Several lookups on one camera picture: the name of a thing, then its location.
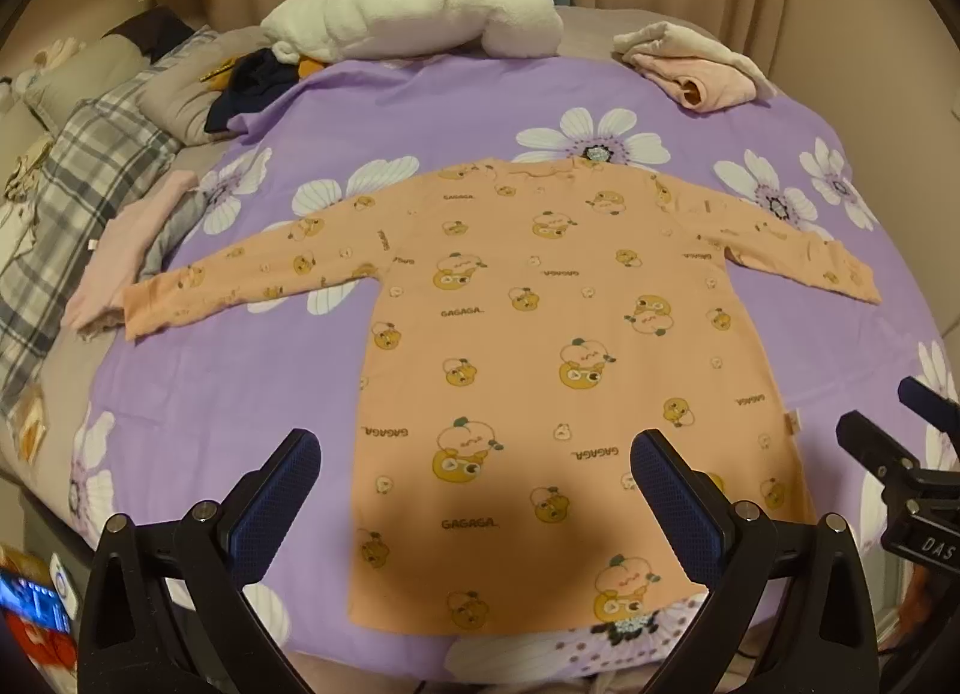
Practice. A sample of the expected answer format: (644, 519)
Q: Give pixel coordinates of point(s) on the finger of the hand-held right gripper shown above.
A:
(870, 443)
(926, 400)

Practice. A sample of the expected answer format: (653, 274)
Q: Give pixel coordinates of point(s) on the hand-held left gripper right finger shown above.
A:
(675, 506)

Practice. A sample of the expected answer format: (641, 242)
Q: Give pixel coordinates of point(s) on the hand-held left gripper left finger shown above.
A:
(274, 506)

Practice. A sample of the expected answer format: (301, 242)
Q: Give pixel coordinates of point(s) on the orange printed long-sleeve shirt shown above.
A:
(525, 364)

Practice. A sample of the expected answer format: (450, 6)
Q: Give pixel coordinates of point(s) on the dark navy clothes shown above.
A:
(255, 83)

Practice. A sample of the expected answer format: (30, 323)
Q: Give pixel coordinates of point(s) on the purple floral bedsheet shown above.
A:
(262, 401)

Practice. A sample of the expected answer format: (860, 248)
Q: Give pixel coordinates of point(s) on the colourful printed box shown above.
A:
(34, 604)

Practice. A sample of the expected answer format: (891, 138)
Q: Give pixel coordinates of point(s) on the pale pink garment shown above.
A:
(131, 244)

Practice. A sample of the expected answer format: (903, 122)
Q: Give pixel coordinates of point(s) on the grey plaid blanket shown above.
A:
(90, 162)

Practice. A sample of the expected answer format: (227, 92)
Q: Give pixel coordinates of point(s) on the pink folded garment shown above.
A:
(697, 83)

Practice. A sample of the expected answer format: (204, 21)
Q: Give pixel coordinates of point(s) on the grey pillow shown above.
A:
(184, 102)

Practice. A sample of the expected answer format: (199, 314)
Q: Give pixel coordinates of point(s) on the beige folded cloth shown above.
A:
(675, 38)

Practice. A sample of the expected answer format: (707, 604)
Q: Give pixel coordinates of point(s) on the beige pillow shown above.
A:
(82, 75)

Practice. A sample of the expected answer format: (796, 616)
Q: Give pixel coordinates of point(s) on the dark brown cushion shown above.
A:
(154, 30)

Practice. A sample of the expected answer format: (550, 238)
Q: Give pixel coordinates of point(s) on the white fluffy blanket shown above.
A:
(405, 8)

